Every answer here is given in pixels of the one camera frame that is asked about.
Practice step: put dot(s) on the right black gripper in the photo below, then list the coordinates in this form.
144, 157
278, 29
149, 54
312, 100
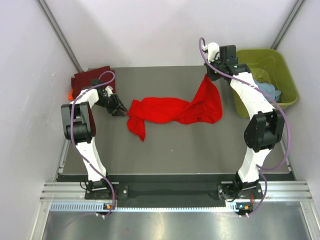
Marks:
214, 78

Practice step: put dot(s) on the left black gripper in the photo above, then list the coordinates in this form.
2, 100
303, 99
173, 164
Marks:
117, 102

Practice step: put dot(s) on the red t shirt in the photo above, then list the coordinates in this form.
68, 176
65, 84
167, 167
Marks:
206, 107

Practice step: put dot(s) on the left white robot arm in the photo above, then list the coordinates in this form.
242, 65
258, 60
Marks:
79, 127

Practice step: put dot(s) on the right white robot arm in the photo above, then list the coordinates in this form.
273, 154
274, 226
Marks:
266, 123

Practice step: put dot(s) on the folded maroon t shirt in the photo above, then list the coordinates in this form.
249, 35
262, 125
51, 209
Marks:
83, 79

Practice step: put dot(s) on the folded orange t shirt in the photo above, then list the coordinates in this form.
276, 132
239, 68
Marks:
71, 95

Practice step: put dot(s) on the olive green plastic bin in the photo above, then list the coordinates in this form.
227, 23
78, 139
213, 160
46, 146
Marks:
269, 66

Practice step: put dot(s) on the light blue t shirt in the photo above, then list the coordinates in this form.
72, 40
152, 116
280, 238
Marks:
269, 89

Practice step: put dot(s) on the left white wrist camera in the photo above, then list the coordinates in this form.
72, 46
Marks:
109, 91

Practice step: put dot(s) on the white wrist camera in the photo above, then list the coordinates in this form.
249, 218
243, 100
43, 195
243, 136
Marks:
109, 91
212, 49

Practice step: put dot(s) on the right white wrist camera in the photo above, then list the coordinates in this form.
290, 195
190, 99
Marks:
212, 49

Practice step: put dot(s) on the left aluminium corner post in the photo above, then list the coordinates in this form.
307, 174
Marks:
59, 34

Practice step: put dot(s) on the aluminium corner post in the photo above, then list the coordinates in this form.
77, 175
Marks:
293, 13
59, 34

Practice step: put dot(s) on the right aluminium corner post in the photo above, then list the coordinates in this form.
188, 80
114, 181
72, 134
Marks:
293, 13

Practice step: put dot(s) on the grey slotted cable duct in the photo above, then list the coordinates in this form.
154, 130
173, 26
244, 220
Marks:
101, 207

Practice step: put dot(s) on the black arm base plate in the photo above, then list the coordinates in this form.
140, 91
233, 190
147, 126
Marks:
213, 190

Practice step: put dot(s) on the aluminium frame rail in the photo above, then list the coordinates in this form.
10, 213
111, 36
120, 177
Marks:
277, 191

